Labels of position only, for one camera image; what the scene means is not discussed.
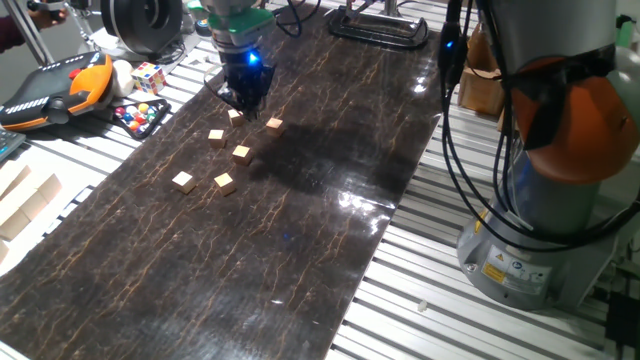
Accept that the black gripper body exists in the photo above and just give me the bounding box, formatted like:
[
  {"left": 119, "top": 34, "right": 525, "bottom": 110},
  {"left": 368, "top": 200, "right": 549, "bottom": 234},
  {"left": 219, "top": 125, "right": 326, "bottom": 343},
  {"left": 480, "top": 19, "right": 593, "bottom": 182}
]
[{"left": 217, "top": 42, "right": 277, "bottom": 102}]

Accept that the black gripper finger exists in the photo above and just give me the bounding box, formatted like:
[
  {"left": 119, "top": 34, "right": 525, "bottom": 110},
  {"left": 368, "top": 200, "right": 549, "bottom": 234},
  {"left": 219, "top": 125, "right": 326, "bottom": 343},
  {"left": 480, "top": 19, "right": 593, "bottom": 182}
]
[
  {"left": 243, "top": 92, "right": 267, "bottom": 123},
  {"left": 216, "top": 83, "right": 247, "bottom": 115}
]

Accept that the black handheld device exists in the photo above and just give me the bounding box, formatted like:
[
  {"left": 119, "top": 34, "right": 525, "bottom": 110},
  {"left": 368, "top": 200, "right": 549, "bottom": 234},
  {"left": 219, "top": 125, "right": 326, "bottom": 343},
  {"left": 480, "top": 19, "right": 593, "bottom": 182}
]
[{"left": 27, "top": 0, "right": 66, "bottom": 14}]

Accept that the maroon sleeved forearm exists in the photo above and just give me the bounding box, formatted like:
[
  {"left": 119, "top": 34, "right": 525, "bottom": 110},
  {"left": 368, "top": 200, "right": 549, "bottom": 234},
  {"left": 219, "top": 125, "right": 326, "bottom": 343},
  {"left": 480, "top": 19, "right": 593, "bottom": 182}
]
[{"left": 0, "top": 14, "right": 32, "bottom": 54}]

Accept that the person's hand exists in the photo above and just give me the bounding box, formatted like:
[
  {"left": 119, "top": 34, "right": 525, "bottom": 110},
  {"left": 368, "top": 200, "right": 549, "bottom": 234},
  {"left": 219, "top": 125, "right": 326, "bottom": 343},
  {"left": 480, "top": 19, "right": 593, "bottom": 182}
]
[{"left": 27, "top": 7, "right": 69, "bottom": 30}]

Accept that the rubik's cube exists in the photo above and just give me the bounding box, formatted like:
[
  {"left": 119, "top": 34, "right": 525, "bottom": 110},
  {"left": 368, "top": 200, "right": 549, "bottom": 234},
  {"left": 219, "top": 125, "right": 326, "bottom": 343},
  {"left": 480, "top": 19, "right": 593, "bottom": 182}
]
[{"left": 130, "top": 61, "right": 168, "bottom": 95}]

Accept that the black triangular ball tray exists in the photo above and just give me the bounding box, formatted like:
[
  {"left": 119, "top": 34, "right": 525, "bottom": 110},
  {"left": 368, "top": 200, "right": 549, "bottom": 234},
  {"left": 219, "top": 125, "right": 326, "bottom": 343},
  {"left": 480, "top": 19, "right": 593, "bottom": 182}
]
[{"left": 110, "top": 98, "right": 172, "bottom": 140}]

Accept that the black filament spool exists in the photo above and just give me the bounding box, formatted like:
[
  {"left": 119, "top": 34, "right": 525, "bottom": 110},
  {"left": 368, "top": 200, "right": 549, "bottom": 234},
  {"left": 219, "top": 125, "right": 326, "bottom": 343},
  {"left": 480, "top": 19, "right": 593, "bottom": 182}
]
[{"left": 99, "top": 0, "right": 184, "bottom": 55}]

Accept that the thin grey tripod leg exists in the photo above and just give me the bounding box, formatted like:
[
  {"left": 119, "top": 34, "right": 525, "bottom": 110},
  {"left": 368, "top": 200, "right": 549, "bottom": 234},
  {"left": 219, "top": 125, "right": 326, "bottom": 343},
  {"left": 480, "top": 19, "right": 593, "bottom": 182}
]
[{"left": 64, "top": 0, "right": 97, "bottom": 46}]

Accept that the orange black teach pendant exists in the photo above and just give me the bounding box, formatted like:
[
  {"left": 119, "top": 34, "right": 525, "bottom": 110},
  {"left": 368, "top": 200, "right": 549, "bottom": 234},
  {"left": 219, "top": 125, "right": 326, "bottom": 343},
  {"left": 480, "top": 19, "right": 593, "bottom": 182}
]
[{"left": 0, "top": 51, "right": 115, "bottom": 132}]

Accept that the black adapter with blue light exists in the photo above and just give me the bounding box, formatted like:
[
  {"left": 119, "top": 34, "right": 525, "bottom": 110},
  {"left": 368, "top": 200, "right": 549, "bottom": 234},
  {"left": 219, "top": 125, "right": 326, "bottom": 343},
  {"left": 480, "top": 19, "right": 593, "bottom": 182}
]
[{"left": 438, "top": 19, "right": 469, "bottom": 89}]

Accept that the grey tripod pole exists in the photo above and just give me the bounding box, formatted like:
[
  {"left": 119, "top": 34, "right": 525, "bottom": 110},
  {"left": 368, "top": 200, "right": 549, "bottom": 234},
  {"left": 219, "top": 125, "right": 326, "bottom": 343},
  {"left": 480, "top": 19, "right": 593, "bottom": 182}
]
[{"left": 2, "top": 0, "right": 55, "bottom": 66}]

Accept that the black keyboard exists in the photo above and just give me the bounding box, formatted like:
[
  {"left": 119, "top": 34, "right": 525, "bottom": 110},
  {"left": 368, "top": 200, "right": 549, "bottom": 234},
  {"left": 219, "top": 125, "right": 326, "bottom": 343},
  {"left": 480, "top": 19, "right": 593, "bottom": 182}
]
[{"left": 0, "top": 128, "right": 27, "bottom": 162}]

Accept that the light wooden block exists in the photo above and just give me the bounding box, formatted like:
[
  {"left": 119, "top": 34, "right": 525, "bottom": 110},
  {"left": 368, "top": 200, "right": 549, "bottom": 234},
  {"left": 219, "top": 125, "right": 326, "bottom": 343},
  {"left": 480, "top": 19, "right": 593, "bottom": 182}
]
[{"left": 457, "top": 67, "right": 506, "bottom": 117}]

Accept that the cardboard box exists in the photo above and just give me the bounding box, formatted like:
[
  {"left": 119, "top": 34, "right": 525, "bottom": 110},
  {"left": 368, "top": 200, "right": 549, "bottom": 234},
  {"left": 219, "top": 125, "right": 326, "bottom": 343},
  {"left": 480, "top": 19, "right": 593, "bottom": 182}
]
[{"left": 467, "top": 22, "right": 494, "bottom": 71}]

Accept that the green felt toy table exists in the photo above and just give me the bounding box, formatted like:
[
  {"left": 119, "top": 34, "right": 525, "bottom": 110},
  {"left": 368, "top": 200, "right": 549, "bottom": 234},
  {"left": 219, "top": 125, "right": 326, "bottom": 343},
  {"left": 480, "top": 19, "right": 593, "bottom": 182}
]
[{"left": 614, "top": 13, "right": 636, "bottom": 49}]

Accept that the black rectangular tray frame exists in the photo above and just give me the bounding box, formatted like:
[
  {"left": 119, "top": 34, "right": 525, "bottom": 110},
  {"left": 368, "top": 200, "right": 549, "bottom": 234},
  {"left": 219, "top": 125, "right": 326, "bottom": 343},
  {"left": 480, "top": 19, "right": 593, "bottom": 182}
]
[{"left": 327, "top": 3, "right": 430, "bottom": 50}]

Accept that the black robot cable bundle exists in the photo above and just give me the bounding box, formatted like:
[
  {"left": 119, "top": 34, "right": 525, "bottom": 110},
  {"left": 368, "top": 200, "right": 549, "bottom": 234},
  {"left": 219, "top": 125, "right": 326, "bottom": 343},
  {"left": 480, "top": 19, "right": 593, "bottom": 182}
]
[{"left": 272, "top": 0, "right": 640, "bottom": 254}]

